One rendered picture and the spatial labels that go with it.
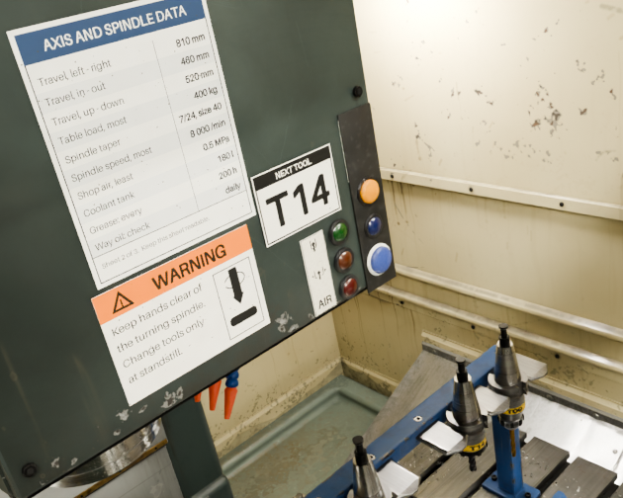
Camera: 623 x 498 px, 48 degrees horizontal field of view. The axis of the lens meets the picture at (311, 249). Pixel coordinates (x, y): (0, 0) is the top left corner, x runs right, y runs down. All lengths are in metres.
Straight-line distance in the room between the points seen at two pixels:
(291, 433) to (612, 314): 1.07
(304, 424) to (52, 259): 1.72
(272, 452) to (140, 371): 1.56
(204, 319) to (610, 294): 1.05
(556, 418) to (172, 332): 1.25
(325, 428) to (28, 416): 1.66
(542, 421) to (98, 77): 1.40
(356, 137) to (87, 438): 0.37
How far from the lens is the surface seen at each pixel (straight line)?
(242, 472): 2.12
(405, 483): 1.05
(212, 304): 0.63
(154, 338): 0.61
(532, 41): 1.42
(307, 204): 0.68
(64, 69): 0.54
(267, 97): 0.64
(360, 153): 0.72
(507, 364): 1.17
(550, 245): 1.55
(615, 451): 1.68
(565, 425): 1.73
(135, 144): 0.57
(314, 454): 2.11
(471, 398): 1.11
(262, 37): 0.63
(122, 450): 0.80
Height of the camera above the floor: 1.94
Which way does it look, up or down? 24 degrees down
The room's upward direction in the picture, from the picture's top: 12 degrees counter-clockwise
